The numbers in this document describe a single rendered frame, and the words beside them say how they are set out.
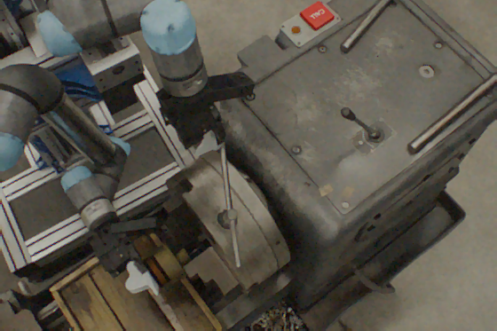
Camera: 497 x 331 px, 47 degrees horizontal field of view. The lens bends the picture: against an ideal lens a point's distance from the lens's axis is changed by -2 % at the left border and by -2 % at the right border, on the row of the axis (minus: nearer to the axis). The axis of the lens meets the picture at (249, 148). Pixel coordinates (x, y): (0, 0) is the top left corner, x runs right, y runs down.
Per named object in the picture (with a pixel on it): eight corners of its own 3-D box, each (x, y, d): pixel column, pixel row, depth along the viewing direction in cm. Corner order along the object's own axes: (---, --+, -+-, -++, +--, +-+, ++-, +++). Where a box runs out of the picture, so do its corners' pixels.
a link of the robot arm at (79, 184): (91, 172, 143) (82, 158, 136) (114, 206, 139) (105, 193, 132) (64, 189, 141) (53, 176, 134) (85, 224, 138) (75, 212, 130)
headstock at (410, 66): (361, 50, 178) (384, -39, 142) (473, 161, 161) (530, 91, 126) (204, 156, 163) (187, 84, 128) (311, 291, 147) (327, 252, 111)
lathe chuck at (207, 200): (193, 171, 150) (201, 144, 120) (264, 271, 147) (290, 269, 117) (164, 191, 148) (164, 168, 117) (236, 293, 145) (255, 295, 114)
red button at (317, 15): (318, 4, 138) (319, -1, 136) (335, 20, 136) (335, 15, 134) (298, 17, 136) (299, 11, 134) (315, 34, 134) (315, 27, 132)
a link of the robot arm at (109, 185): (123, 190, 153) (114, 175, 143) (109, 230, 148) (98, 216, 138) (96, 184, 154) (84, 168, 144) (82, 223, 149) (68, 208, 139)
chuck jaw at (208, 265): (222, 237, 129) (255, 279, 124) (224, 243, 133) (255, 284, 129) (181, 266, 126) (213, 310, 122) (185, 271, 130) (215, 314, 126)
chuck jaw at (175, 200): (205, 215, 132) (185, 178, 125) (215, 226, 128) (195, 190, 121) (165, 243, 129) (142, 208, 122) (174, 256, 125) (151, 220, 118)
